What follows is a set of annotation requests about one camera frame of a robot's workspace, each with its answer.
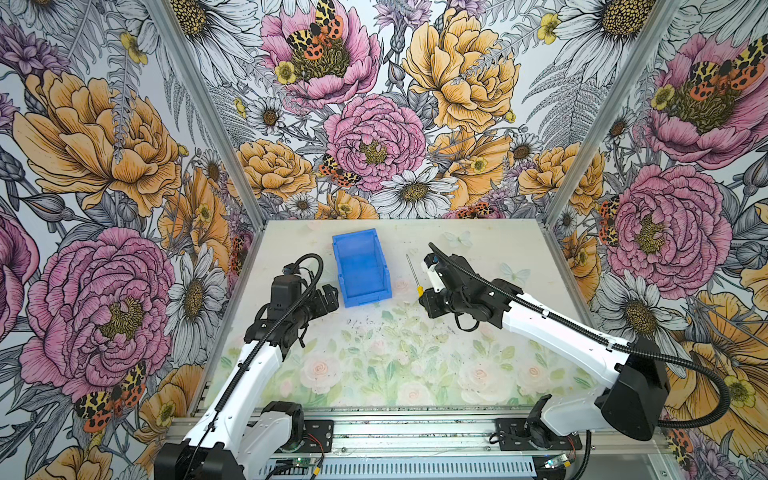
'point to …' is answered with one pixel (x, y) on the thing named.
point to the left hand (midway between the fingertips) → (323, 305)
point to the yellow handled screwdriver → (420, 289)
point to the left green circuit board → (303, 461)
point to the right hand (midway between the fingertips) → (426, 309)
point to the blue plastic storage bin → (362, 268)
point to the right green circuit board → (556, 462)
